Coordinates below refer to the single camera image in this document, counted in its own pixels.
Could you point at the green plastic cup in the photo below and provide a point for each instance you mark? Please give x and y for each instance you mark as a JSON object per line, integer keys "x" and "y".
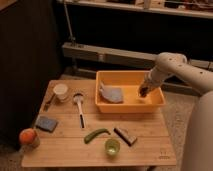
{"x": 112, "y": 147}

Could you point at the white paper cup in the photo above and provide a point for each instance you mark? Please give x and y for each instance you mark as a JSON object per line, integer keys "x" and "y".
{"x": 61, "y": 91}

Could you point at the metal vertical pole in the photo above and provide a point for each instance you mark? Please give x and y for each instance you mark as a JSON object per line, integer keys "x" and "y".
{"x": 72, "y": 38}

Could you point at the orange peach fruit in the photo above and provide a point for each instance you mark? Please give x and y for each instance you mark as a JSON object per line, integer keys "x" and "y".
{"x": 28, "y": 137}

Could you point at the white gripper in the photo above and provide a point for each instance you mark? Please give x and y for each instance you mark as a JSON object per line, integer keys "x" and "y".
{"x": 149, "y": 83}

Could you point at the yellow plastic tray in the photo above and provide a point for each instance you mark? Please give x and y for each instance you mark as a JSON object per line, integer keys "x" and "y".
{"x": 128, "y": 81}

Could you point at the white handled spatula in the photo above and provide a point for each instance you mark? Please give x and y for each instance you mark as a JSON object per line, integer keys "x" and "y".
{"x": 78, "y": 100}

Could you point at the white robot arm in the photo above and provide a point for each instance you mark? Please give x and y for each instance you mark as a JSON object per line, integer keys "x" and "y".
{"x": 198, "y": 147}

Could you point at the grey cloth in tray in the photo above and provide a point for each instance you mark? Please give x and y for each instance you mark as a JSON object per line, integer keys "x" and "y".
{"x": 111, "y": 94}

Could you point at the green chili pepper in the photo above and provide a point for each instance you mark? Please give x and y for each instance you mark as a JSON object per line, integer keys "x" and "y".
{"x": 88, "y": 138}

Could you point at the blue sponge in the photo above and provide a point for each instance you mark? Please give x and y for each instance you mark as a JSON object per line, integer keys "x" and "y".
{"x": 46, "y": 124}

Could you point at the dark rectangular brush block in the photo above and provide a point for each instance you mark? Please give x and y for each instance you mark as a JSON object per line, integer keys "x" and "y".
{"x": 125, "y": 136}

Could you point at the wooden folding table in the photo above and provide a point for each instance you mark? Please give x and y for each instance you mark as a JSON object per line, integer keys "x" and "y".
{"x": 65, "y": 146}

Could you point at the grey metal shelf beam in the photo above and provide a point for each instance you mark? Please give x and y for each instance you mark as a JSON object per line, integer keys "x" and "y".
{"x": 109, "y": 55}

